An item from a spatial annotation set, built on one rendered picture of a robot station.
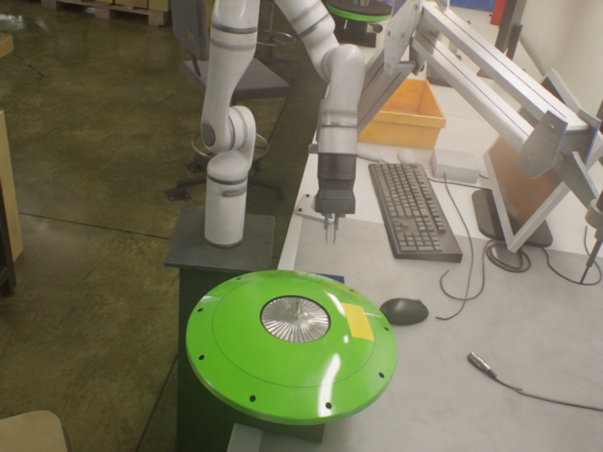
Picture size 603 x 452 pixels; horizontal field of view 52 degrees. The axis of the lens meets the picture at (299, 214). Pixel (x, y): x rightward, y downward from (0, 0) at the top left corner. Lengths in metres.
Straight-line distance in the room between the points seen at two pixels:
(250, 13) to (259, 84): 1.81
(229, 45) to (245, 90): 1.74
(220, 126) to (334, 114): 0.26
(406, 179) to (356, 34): 1.39
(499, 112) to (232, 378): 0.51
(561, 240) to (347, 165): 0.69
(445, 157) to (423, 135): 0.14
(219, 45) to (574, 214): 1.06
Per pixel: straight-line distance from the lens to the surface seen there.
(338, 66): 1.16
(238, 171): 1.36
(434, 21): 1.02
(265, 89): 3.01
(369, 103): 1.22
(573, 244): 1.67
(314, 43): 1.19
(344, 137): 1.17
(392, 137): 1.92
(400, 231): 1.47
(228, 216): 1.41
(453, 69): 1.00
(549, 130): 0.81
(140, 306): 2.61
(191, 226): 1.53
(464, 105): 2.41
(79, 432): 2.20
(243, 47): 1.24
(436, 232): 1.49
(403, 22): 1.09
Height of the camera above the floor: 1.69
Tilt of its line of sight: 31 degrees down
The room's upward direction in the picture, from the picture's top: 8 degrees clockwise
